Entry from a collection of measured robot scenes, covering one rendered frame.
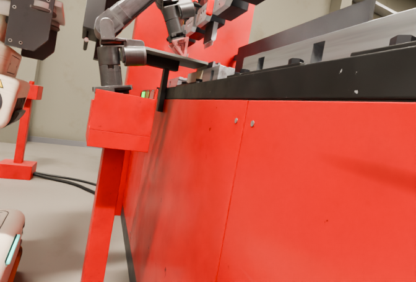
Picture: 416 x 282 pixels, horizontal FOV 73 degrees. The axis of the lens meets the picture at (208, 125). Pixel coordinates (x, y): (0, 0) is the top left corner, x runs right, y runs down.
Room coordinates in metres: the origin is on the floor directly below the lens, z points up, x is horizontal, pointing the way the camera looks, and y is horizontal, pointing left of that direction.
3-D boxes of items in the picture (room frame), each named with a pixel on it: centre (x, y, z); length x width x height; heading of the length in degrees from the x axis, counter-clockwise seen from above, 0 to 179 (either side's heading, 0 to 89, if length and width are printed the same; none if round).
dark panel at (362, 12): (1.61, -0.34, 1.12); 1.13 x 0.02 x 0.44; 21
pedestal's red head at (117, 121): (0.84, 0.27, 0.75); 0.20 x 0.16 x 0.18; 25
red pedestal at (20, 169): (2.40, 1.56, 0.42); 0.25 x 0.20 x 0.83; 111
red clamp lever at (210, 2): (1.04, 0.06, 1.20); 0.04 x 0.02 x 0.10; 111
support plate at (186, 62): (1.15, 0.20, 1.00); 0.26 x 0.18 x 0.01; 111
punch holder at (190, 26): (1.41, 0.14, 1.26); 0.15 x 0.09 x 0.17; 21
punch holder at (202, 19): (1.23, 0.07, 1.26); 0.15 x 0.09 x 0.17; 21
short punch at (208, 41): (1.20, 0.06, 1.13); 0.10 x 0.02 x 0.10; 21
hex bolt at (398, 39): (0.34, -0.21, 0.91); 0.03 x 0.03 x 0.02
